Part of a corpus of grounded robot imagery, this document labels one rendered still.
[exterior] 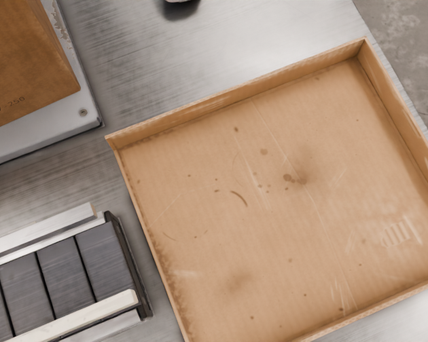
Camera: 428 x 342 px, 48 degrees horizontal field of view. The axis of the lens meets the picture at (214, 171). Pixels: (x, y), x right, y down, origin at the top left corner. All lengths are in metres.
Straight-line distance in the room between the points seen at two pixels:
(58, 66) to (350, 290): 0.36
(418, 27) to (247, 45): 1.16
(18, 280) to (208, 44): 0.33
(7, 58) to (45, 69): 0.04
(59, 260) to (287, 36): 0.36
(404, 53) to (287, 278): 1.22
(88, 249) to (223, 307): 0.14
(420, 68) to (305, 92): 1.09
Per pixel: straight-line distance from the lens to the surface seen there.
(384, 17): 1.69
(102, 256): 0.47
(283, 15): 0.61
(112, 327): 0.46
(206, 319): 0.50
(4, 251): 0.41
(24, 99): 0.54
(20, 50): 0.47
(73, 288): 0.47
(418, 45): 1.67
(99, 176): 0.54
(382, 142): 0.56
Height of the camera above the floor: 1.33
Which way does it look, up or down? 73 degrees down
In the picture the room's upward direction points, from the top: 4 degrees counter-clockwise
